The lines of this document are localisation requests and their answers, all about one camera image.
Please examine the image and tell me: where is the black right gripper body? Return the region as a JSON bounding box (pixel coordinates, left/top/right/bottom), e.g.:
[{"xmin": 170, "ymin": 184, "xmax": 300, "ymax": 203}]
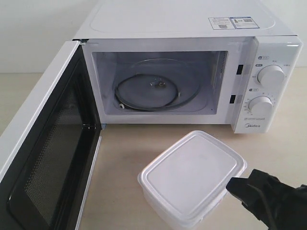
[{"xmin": 242, "ymin": 169, "xmax": 307, "ymax": 230}]

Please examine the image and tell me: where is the white lidded plastic container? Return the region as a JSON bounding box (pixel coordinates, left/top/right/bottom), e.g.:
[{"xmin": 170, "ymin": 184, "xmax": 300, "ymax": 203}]
[{"xmin": 138, "ymin": 130, "xmax": 247, "ymax": 230}]

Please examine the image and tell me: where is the white microwave door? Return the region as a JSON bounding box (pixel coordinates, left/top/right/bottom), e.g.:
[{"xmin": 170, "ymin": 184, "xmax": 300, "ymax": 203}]
[{"xmin": 0, "ymin": 40, "xmax": 101, "ymax": 230}]

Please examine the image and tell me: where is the white Midea microwave body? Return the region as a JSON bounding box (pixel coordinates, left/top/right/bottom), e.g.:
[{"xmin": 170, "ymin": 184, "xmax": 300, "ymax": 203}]
[{"xmin": 74, "ymin": 0, "xmax": 303, "ymax": 134}]

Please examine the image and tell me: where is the lower white timer knob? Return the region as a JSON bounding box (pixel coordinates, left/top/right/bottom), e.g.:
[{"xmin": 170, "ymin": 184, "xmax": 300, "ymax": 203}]
[{"xmin": 248, "ymin": 96, "xmax": 273, "ymax": 115}]

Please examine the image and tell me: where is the upper white power knob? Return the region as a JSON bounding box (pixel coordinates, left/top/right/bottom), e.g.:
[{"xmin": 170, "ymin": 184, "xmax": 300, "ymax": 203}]
[{"xmin": 257, "ymin": 65, "xmax": 285, "ymax": 87}]

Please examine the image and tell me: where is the glass turntable plate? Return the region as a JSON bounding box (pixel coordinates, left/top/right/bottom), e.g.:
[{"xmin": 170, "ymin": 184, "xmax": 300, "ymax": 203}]
[{"xmin": 114, "ymin": 58, "xmax": 201, "ymax": 112}]

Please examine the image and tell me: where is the blue white label sticker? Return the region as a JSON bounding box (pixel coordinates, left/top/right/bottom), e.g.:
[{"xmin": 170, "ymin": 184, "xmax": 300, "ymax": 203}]
[{"xmin": 208, "ymin": 16, "xmax": 260, "ymax": 30}]

